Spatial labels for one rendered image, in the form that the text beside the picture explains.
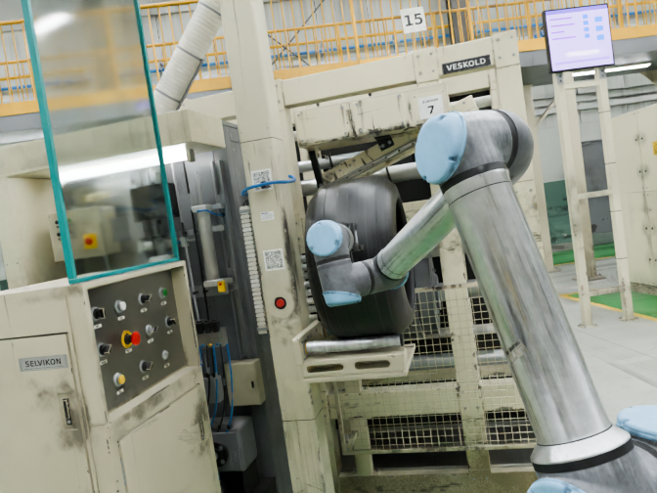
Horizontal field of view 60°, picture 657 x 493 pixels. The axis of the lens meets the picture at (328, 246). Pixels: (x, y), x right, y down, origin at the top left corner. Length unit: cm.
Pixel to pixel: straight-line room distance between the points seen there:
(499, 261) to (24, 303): 122
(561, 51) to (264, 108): 399
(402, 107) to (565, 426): 155
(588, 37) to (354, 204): 427
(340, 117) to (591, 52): 386
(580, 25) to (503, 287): 502
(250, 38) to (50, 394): 132
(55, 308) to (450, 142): 111
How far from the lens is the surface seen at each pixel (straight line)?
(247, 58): 214
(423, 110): 223
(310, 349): 200
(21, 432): 179
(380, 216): 181
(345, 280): 141
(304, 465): 225
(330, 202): 188
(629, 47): 882
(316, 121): 229
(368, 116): 225
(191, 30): 258
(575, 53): 576
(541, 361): 92
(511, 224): 94
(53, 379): 168
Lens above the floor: 135
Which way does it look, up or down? 3 degrees down
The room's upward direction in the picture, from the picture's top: 8 degrees counter-clockwise
